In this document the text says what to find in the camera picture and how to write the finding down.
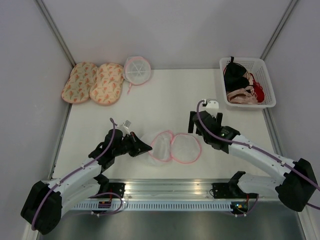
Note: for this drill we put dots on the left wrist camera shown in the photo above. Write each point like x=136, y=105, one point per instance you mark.
x=125, y=127

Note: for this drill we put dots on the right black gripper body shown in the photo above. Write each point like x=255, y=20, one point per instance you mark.
x=205, y=137

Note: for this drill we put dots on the white pink mesh laundry bag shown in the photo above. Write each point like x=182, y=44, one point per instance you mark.
x=167, y=146

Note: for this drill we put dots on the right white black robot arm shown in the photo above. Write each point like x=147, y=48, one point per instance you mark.
x=292, y=182

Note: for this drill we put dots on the red bra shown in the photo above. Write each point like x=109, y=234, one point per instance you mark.
x=258, y=90

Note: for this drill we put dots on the black bra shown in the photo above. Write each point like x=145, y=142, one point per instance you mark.
x=236, y=76

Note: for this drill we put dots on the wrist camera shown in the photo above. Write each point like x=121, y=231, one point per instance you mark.
x=125, y=127
x=210, y=105

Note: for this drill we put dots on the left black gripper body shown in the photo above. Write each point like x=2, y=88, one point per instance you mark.
x=128, y=144

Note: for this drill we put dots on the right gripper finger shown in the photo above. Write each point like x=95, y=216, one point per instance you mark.
x=218, y=119
x=191, y=122

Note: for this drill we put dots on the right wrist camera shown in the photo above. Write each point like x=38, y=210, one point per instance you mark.
x=210, y=105

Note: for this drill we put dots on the right floral peach laundry bag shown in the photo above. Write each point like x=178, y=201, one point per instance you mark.
x=109, y=84

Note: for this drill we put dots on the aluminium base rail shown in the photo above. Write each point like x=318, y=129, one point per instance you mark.
x=153, y=189

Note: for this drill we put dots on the left aluminium frame post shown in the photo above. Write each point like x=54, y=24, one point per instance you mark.
x=43, y=9

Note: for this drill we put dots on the left floral peach laundry bag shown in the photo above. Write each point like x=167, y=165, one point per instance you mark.
x=81, y=79

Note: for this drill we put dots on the white plastic basket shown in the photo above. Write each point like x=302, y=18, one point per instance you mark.
x=257, y=67

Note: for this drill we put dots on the white slotted cable duct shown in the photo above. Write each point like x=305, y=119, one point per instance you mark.
x=94, y=205

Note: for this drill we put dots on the right aluminium frame post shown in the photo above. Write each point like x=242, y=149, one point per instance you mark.
x=279, y=27

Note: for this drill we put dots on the floral peach laundry bag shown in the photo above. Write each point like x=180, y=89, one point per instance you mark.
x=81, y=79
x=109, y=84

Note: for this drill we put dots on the pink bras pile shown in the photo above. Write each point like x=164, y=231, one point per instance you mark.
x=244, y=96

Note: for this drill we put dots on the aluminium frame post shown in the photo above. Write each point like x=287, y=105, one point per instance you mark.
x=279, y=27
x=43, y=9

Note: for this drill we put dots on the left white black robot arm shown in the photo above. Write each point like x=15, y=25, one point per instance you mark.
x=48, y=201

